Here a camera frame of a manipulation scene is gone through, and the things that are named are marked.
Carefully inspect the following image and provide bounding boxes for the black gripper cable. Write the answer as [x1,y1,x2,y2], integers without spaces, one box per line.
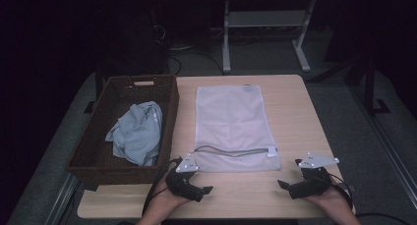
[328,173,355,210]
[141,157,183,217]

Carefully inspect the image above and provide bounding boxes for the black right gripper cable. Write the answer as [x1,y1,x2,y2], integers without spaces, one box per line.
[328,173,355,210]

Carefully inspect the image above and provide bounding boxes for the white metal desk frame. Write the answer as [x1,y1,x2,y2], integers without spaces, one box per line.
[209,0,318,74]

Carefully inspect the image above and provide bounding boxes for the person's left hand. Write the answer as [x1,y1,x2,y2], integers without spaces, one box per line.
[149,177,194,217]

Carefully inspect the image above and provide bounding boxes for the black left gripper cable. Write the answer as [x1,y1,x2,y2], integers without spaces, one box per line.
[141,157,183,217]

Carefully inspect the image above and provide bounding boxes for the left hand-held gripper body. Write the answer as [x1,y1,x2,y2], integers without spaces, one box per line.
[164,152,205,199]

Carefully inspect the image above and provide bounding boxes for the white mesh laundry bag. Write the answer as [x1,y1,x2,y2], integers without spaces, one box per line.
[189,84,283,173]

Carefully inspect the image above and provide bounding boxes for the aluminium floor rail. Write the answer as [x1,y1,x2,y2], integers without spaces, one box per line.
[44,173,81,225]
[350,84,417,210]

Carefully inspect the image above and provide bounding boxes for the light blue garment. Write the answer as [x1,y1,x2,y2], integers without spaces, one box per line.
[104,100,164,167]

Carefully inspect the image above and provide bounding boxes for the person's right hand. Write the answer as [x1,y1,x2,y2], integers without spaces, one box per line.
[303,185,354,217]

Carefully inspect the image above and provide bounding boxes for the black floor cable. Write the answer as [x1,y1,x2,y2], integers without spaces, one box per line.
[166,44,228,76]

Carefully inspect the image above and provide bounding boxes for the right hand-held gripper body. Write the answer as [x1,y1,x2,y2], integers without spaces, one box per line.
[289,151,340,199]

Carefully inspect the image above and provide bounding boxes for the black metal stand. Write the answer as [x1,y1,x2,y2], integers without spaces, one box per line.
[308,54,391,117]

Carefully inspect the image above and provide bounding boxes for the brown woven basket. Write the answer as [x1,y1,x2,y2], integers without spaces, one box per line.
[65,74,181,189]

